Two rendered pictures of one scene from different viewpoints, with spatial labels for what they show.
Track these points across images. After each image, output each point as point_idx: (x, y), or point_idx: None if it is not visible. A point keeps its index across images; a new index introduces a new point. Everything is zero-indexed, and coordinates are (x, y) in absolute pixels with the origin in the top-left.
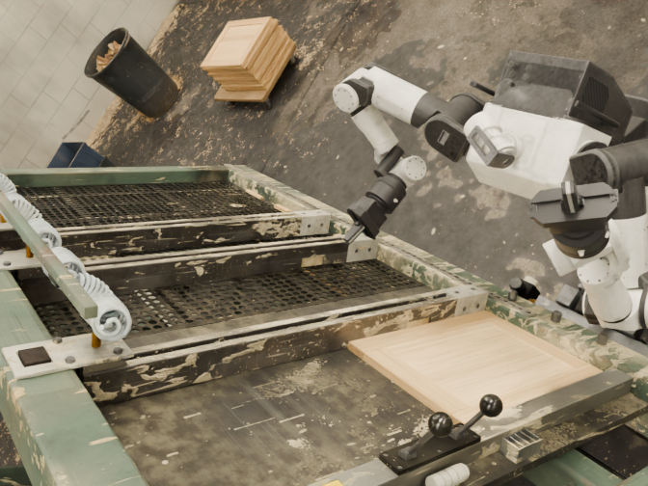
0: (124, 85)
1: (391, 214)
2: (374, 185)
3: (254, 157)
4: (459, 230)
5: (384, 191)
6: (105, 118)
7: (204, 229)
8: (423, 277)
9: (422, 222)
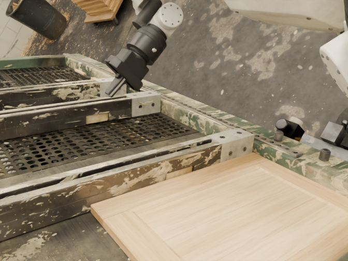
0: (31, 19)
1: (193, 83)
2: (132, 37)
3: (109, 56)
4: (240, 90)
5: (141, 41)
6: (28, 43)
7: (3, 97)
8: (198, 125)
9: (214, 86)
